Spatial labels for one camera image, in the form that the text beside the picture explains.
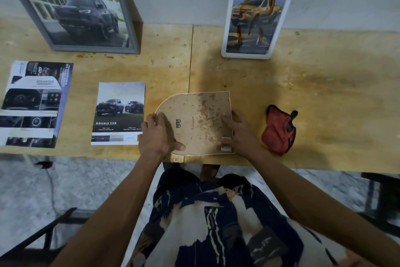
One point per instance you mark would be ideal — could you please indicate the person's right hand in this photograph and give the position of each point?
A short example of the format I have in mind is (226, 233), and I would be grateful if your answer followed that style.
(243, 138)

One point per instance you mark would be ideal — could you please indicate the person's left hand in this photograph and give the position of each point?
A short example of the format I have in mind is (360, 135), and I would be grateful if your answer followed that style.
(156, 141)

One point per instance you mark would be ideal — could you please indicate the person's right thumb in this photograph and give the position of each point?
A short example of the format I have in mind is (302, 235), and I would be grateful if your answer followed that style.
(225, 145)

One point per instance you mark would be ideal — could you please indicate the person's left thumb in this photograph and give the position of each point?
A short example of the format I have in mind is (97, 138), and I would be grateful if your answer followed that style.
(178, 147)

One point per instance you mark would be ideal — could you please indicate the brown stained frame backing board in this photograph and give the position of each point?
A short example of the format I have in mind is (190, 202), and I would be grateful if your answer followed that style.
(200, 123)

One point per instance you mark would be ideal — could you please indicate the person's left forearm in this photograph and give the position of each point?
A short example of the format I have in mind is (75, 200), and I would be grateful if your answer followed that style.
(118, 213)

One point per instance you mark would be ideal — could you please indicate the person's right forearm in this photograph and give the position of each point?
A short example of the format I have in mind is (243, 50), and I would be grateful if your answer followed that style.
(312, 204)

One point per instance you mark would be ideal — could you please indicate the red cloth with black trim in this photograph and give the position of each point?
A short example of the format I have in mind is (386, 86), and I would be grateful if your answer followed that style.
(278, 132)

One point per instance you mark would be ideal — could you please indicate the car brochure with two trucks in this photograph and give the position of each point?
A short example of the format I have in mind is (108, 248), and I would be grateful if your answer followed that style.
(120, 113)

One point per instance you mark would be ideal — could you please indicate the patterned blue and cream shirt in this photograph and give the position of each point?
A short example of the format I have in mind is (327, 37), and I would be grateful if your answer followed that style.
(203, 229)

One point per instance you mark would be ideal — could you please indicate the white framed yellow truck picture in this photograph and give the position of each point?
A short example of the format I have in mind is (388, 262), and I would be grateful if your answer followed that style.
(256, 19)

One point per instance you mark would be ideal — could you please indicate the folded car interior brochure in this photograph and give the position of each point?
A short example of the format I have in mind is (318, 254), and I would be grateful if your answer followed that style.
(31, 104)

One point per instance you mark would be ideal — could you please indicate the grey framed truck picture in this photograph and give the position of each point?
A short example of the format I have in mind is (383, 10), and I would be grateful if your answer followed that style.
(84, 13)

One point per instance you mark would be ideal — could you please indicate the black metal stool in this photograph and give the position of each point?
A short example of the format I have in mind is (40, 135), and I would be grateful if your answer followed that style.
(382, 201)

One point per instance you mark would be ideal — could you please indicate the black metal chair frame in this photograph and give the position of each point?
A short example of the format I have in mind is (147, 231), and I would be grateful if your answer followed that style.
(40, 238)

